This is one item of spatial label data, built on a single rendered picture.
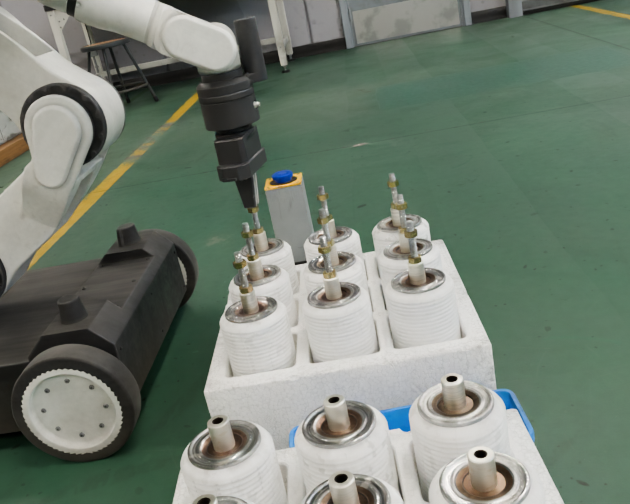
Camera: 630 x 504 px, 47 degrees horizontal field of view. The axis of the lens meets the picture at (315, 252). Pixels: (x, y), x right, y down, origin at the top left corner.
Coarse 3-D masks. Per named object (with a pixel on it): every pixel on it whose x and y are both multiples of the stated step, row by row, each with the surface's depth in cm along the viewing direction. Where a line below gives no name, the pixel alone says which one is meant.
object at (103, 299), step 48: (144, 240) 153; (48, 288) 150; (96, 288) 138; (144, 288) 137; (0, 336) 131; (48, 336) 117; (96, 336) 117; (144, 336) 132; (0, 384) 121; (0, 432) 125
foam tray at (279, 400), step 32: (448, 256) 123; (384, 320) 106; (224, 352) 107; (384, 352) 98; (416, 352) 96; (448, 352) 95; (480, 352) 95; (224, 384) 98; (256, 384) 97; (288, 384) 97; (320, 384) 97; (352, 384) 97; (384, 384) 97; (416, 384) 97; (256, 416) 99; (288, 416) 99
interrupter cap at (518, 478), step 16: (448, 464) 64; (464, 464) 63; (496, 464) 63; (512, 464) 62; (448, 480) 62; (464, 480) 62; (512, 480) 61; (528, 480) 60; (448, 496) 60; (464, 496) 60; (480, 496) 60; (496, 496) 59; (512, 496) 59
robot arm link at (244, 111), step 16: (208, 112) 112; (224, 112) 110; (240, 112) 111; (256, 112) 113; (208, 128) 113; (224, 128) 111; (240, 128) 113; (256, 128) 118; (224, 144) 113; (240, 144) 112; (256, 144) 118; (224, 160) 114; (240, 160) 113; (256, 160) 116; (224, 176) 113; (240, 176) 113
